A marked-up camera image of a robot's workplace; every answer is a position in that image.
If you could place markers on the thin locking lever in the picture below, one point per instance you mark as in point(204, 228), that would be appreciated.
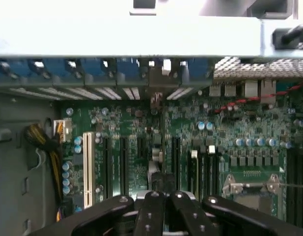
point(296, 185)

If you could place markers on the short expansion slot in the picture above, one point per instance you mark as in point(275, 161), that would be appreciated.
point(141, 147)

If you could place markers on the green motherboard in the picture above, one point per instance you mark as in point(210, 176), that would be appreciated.
point(215, 127)

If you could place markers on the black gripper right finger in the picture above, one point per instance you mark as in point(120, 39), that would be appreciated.
point(190, 216)

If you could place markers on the blue slot retainer clip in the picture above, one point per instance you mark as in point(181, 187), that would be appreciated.
point(93, 66)
point(18, 67)
point(128, 66)
point(200, 67)
point(55, 67)

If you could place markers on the white expansion slot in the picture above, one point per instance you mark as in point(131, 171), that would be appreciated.
point(87, 169)

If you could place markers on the grey parts rack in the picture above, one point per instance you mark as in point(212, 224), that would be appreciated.
point(271, 12)

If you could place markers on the black PC case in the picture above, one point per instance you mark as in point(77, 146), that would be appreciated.
point(92, 37)

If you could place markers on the white power connector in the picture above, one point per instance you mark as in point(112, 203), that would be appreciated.
point(64, 130)

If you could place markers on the long expansion slot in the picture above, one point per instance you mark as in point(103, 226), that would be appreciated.
point(177, 162)
point(107, 167)
point(124, 164)

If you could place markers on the silver rear port block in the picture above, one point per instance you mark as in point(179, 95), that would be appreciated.
point(215, 89)
point(251, 88)
point(229, 89)
point(268, 89)

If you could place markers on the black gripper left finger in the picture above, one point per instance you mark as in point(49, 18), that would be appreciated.
point(151, 214)

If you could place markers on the CPU socket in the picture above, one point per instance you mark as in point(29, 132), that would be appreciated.
point(249, 196)

